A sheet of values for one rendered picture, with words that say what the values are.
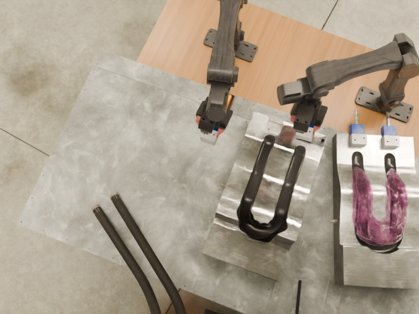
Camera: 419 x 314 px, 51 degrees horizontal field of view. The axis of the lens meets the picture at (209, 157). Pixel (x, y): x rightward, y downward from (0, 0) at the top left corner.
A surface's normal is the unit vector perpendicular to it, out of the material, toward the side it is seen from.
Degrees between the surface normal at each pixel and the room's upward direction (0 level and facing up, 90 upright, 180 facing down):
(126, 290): 0
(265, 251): 0
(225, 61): 16
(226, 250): 0
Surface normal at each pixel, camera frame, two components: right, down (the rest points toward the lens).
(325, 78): -0.25, -0.20
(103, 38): -0.01, -0.25
